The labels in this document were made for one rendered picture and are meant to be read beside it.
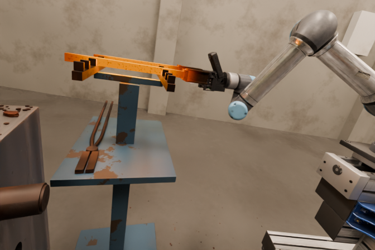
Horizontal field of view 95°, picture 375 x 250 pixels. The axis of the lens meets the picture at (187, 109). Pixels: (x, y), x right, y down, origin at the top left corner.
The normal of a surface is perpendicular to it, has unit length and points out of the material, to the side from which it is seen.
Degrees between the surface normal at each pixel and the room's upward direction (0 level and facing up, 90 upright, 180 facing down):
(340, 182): 90
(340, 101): 90
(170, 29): 90
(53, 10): 90
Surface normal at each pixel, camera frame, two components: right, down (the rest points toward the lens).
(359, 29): 0.04, 0.30
